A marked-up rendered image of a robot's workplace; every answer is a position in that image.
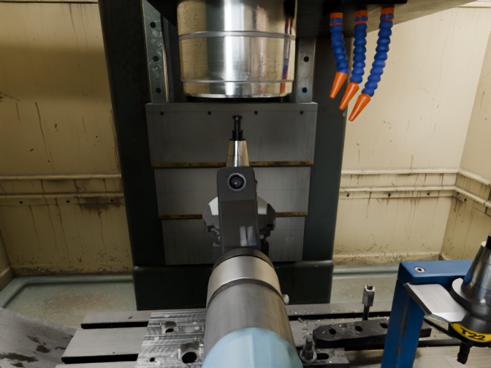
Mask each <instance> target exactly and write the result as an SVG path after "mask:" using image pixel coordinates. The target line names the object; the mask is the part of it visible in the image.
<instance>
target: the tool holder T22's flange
mask: <svg viewBox="0 0 491 368"><path fill-rule="evenodd" d="M462 281H463V280H462V279H461V278H459V279H456V280H455V281H454V282H453V283H452V288H451V295H452V296H453V297H454V298H455V299H456V300H457V301H458V302H459V303H460V304H461V305H462V306H463V307H464V308H465V309H466V310H467V311H468V312H469V313H470V315H469V316H468V317H467V318H466V319H468V320H470V321H473V322H475V323H479V324H481V325H485V323H486V321H491V304H486V303H483V302H479V301H476V300H475V299H472V298H470V297H469V296H467V295H466V294H464V293H463V291H462V290H461V287H460V286H461V283H462Z"/></svg>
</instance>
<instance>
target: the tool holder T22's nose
mask: <svg viewBox="0 0 491 368"><path fill-rule="evenodd" d="M448 327H449V328H448V332H449V333H450V334H453V335H454V336H455V337H456V338H457V339H459V340H460V341H462V342H464V343H465V344H467V346H469V347H471V348H472V347H473V346H474V347H478V348H485V347H488V348H491V341H490V342H475V341H473V340H469V339H467V338H465V337H463V336H462V335H460V334H458V333H457V332H456V331H455V330H454V329H453V328H452V327H451V325H450V323H448Z"/></svg>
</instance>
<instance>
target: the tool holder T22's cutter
mask: <svg viewBox="0 0 491 368"><path fill-rule="evenodd" d="M460 344H461V346H460V352H459V353H458V354H457V361H458V362H460V363H461V364H465V363H466V362H467V360H468V355H469V353H470V349H471V347H469V346H467V344H465V343H464V342H462V341H461V343H460Z"/></svg>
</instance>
